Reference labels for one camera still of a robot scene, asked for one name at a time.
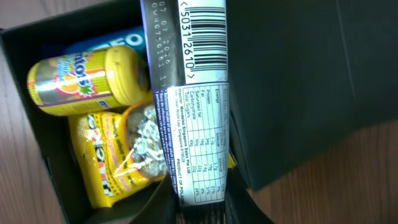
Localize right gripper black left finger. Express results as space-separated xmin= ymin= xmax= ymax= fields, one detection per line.
xmin=129 ymin=174 xmax=177 ymax=224

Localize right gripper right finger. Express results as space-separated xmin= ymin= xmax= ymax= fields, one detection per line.
xmin=225 ymin=169 xmax=274 ymax=224

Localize yellow Hacks candy bag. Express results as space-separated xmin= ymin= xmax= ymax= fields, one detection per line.
xmin=68 ymin=101 xmax=237 ymax=209

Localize yellow candy jar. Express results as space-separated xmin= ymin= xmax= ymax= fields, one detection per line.
xmin=27 ymin=45 xmax=152 ymax=116

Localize black gift box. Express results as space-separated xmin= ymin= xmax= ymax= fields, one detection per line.
xmin=1 ymin=0 xmax=397 ymax=223

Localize dark blue chocolate bar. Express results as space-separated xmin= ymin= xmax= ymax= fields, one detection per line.
xmin=141 ymin=0 xmax=229 ymax=223

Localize blue Oreo cookie pack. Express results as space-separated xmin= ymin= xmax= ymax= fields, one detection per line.
xmin=63 ymin=26 xmax=147 ymax=60

